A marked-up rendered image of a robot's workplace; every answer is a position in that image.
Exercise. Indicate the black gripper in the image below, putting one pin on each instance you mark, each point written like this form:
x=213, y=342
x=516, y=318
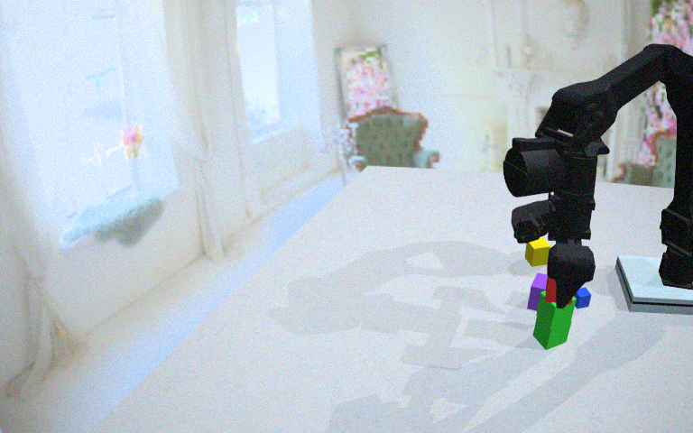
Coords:
x=570, y=263

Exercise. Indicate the red block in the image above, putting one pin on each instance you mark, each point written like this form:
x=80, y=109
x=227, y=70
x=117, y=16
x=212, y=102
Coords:
x=550, y=294

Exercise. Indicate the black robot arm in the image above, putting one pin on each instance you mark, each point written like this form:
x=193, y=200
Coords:
x=554, y=160

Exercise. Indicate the green cube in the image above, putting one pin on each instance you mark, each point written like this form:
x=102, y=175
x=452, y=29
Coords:
x=550, y=338
x=553, y=317

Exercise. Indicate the purple cube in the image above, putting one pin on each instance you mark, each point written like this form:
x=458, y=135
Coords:
x=538, y=286

